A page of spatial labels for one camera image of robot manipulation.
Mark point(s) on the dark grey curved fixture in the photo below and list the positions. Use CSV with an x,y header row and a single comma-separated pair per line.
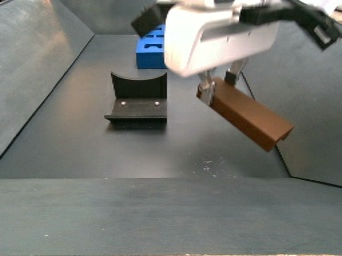
x,y
141,99

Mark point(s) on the brown arch block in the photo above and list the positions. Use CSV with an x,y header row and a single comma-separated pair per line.
x,y
260,123

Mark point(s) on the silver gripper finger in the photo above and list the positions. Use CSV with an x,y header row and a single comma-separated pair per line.
x,y
235,71
207,87

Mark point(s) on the blue shape sorting board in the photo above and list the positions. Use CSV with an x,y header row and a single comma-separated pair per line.
x,y
150,50

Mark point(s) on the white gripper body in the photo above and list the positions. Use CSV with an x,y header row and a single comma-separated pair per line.
x,y
207,37

